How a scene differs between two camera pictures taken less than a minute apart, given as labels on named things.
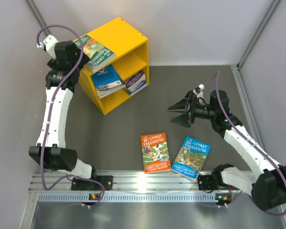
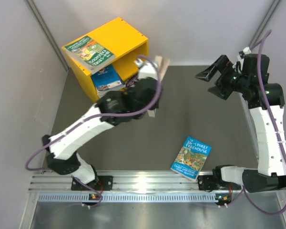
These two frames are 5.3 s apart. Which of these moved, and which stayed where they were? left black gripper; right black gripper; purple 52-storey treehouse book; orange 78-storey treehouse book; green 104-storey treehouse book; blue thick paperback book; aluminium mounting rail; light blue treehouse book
Moved: left black gripper; right black gripper; orange 78-storey treehouse book
Stayed: aluminium mounting rail; blue thick paperback book; purple 52-storey treehouse book; green 104-storey treehouse book; light blue treehouse book
